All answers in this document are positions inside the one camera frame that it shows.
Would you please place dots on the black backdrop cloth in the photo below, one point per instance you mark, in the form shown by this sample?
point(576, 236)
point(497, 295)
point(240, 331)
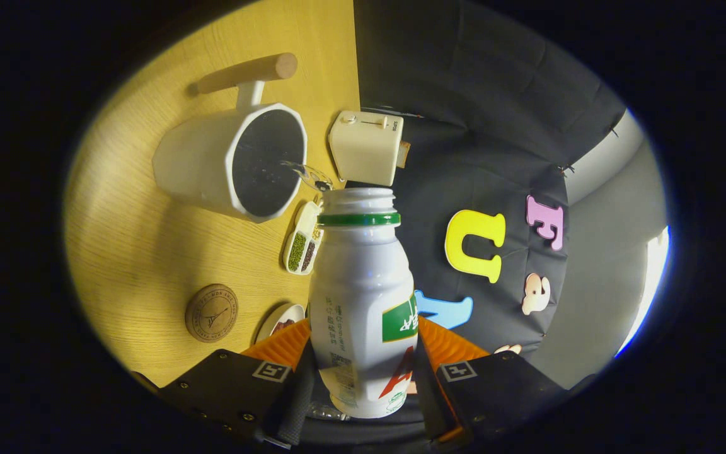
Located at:
point(464, 94)

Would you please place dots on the toast slice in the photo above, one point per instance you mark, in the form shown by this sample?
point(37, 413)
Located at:
point(404, 154)

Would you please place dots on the wooden table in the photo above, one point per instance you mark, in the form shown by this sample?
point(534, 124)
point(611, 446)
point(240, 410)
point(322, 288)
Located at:
point(149, 252)

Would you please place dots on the round cork coaster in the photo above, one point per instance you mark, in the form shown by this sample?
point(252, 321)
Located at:
point(212, 313)

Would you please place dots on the white round plate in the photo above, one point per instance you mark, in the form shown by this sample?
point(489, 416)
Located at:
point(271, 318)

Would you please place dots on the clear juice stream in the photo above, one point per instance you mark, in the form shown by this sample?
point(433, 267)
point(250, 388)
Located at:
point(306, 171)

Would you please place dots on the white juice bottle green label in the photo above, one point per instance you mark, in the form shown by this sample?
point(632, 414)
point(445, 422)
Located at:
point(353, 290)

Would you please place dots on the cream toaster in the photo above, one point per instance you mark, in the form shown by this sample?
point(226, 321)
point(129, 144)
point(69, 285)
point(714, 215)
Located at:
point(363, 148)

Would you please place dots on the white divided dish of beans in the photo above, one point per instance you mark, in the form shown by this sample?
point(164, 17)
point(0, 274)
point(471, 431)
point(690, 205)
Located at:
point(303, 243)

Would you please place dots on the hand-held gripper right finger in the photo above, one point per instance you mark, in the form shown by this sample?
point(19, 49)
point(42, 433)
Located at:
point(429, 397)

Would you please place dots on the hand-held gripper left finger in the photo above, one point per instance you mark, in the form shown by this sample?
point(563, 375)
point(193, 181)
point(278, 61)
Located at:
point(297, 403)

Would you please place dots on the brown meat patty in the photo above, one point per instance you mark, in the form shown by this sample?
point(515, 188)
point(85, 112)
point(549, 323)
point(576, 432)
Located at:
point(284, 325)

